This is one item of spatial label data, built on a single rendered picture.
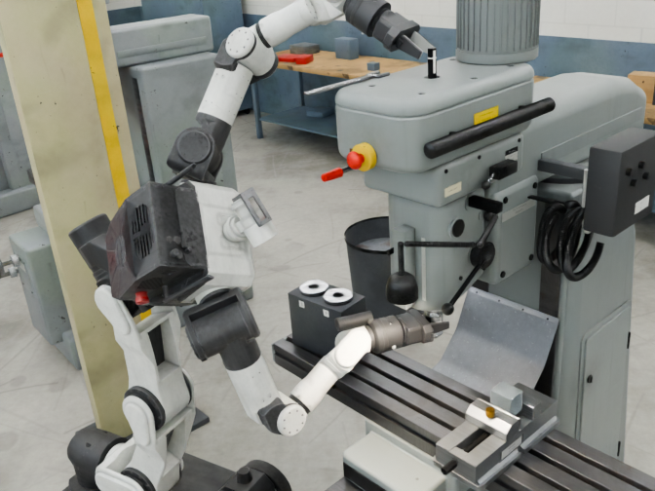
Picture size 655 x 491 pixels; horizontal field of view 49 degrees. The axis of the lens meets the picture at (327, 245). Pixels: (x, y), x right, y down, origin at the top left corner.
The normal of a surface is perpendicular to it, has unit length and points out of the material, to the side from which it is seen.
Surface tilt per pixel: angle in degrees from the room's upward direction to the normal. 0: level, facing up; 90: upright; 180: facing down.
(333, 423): 0
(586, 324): 89
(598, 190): 90
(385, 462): 0
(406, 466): 0
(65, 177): 90
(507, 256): 90
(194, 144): 62
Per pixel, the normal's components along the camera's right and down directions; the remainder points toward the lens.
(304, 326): -0.65, 0.36
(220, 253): 0.69, -0.35
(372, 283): -0.46, 0.46
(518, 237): 0.68, 0.26
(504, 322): -0.69, -0.11
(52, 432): -0.07, -0.91
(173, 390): 0.84, 0.00
